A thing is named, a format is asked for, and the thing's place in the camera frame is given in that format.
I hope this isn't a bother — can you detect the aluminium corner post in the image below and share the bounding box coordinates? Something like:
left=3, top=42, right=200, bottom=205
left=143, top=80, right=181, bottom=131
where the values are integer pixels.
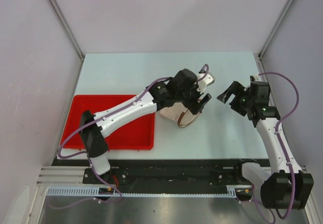
left=257, top=0, right=297, bottom=60
left=37, top=0, right=85, bottom=60

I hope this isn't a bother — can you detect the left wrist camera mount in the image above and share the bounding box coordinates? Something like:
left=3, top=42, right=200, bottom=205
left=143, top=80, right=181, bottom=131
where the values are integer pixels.
left=197, top=73, right=216, bottom=93

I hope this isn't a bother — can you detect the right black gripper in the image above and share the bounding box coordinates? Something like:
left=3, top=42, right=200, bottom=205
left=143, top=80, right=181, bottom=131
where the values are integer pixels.
left=217, top=81, right=254, bottom=117

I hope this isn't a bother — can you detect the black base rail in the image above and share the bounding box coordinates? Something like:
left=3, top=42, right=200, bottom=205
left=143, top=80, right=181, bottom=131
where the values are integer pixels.
left=51, top=159, right=268, bottom=187

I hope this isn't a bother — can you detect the left aluminium corner post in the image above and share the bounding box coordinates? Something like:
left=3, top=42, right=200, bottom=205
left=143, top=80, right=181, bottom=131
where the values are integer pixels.
left=37, top=0, right=85, bottom=60

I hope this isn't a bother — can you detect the white slotted cable duct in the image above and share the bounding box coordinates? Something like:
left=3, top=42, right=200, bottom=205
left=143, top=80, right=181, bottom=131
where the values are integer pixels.
left=46, top=186, right=237, bottom=198

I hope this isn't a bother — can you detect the right aluminium corner post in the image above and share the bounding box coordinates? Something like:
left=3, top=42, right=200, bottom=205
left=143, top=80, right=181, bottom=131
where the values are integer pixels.
left=257, top=0, right=297, bottom=60

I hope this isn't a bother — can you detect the beige mesh laundry bag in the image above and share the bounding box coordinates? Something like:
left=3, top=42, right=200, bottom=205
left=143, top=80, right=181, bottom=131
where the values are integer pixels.
left=159, top=102, right=201, bottom=128

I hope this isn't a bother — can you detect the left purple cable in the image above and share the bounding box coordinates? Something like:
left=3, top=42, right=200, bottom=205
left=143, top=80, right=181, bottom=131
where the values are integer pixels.
left=47, top=64, right=210, bottom=209

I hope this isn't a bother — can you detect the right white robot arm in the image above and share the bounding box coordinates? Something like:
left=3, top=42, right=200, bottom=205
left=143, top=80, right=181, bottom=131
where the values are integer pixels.
left=217, top=81, right=314, bottom=210

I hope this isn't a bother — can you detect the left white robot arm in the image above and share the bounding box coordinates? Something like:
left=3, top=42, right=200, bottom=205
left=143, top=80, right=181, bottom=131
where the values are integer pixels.
left=79, top=68, right=215, bottom=184

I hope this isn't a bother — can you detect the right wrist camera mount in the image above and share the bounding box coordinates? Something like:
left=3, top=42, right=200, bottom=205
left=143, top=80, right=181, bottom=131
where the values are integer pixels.
left=250, top=75, right=261, bottom=82

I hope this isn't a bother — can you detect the red plastic tray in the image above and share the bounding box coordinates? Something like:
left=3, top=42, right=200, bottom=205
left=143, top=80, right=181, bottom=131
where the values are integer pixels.
left=61, top=94, right=155, bottom=150

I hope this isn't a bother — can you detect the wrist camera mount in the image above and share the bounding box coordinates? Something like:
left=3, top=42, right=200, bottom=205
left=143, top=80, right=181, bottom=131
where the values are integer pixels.
left=197, top=73, right=216, bottom=93
left=250, top=75, right=261, bottom=82

